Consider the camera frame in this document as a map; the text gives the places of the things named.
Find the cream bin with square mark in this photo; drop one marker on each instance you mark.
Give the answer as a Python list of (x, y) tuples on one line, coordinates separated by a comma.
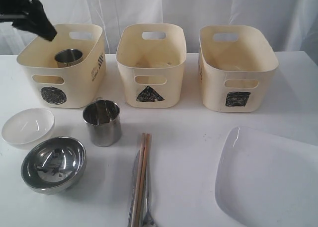
[(236, 65)]

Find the stainless steel mug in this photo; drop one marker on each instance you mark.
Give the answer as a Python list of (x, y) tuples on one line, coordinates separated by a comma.
[(102, 118)]

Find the cream bin with circle mark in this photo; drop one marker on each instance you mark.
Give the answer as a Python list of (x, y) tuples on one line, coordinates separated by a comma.
[(69, 87)]

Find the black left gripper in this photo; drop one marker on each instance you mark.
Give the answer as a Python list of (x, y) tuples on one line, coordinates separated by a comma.
[(28, 16)]

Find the stainless steel knife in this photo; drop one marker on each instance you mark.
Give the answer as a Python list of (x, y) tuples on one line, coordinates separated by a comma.
[(133, 185)]

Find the white ceramic bowl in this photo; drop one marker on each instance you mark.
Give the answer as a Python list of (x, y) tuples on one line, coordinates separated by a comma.
[(28, 128)]

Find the small steel cup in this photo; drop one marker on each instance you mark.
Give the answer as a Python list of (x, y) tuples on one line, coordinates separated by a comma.
[(68, 58)]

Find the wooden chopstick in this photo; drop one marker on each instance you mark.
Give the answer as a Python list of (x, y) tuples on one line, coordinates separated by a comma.
[(138, 182), (142, 183)]

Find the stainless steel bowl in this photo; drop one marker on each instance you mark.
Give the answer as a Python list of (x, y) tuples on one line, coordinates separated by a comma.
[(54, 165)]

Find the white curtain backdrop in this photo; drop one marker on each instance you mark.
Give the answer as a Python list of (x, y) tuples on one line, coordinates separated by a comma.
[(288, 25)]

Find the cream bin with triangle mark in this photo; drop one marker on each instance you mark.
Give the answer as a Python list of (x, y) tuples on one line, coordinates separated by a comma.
[(151, 60)]

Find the white square plate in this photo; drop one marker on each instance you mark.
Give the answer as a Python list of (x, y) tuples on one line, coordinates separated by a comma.
[(265, 180)]

